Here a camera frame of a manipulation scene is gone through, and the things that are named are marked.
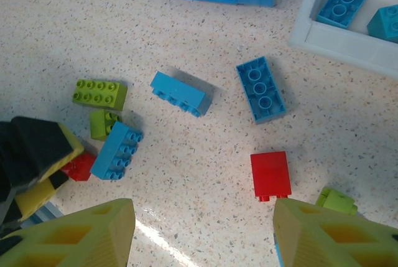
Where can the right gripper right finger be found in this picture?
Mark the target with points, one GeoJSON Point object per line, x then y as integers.
{"type": "Point", "coordinates": [298, 242]}

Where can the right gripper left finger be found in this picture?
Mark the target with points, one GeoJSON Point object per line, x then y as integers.
{"type": "Point", "coordinates": [102, 248]}

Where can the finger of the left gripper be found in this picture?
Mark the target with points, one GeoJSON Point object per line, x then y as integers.
{"type": "Point", "coordinates": [43, 145]}
{"type": "Point", "coordinates": [35, 200]}

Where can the red sloped lego brick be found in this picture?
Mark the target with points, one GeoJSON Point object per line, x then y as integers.
{"type": "Point", "coordinates": [81, 167]}

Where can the small green lego brick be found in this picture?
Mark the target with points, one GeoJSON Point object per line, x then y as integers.
{"type": "Point", "coordinates": [335, 200]}
{"type": "Point", "coordinates": [98, 125]}

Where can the long green lego brick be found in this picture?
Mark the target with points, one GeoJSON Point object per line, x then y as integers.
{"type": "Point", "coordinates": [96, 92]}

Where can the small teal sloped lego brick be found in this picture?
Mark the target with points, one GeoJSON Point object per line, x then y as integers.
{"type": "Point", "coordinates": [385, 24]}

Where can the small red lego brick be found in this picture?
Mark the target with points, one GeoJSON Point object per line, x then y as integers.
{"type": "Point", "coordinates": [270, 173]}

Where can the white plastic bin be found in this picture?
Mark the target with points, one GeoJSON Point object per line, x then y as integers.
{"type": "Point", "coordinates": [342, 46]}

